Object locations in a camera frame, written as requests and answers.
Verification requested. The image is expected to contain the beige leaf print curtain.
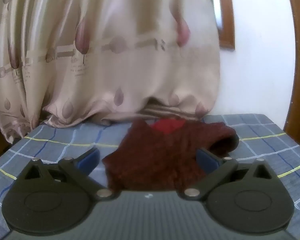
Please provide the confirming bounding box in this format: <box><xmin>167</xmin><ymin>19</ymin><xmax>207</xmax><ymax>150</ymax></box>
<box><xmin>0</xmin><ymin>0</ymin><xmax>222</xmax><ymax>144</ymax></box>

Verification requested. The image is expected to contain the blue plaid bed sheet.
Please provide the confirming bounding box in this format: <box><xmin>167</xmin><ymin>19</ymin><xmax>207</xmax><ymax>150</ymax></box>
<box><xmin>0</xmin><ymin>114</ymin><xmax>300</xmax><ymax>240</ymax></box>

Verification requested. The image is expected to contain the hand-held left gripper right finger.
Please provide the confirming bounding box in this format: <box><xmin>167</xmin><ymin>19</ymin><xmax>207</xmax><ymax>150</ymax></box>
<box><xmin>183</xmin><ymin>147</ymin><xmax>276</xmax><ymax>201</ymax></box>

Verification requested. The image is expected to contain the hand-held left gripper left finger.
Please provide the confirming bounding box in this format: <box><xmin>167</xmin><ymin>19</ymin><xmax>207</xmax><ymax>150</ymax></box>
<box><xmin>22</xmin><ymin>147</ymin><xmax>114</xmax><ymax>201</ymax></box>

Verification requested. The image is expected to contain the maroon knit sweater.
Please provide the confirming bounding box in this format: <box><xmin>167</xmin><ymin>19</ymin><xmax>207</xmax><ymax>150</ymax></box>
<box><xmin>102</xmin><ymin>119</ymin><xmax>240</xmax><ymax>192</ymax></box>

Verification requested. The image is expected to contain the wooden window frame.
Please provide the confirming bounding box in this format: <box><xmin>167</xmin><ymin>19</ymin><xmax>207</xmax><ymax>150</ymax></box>
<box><xmin>218</xmin><ymin>0</ymin><xmax>235</xmax><ymax>50</ymax></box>

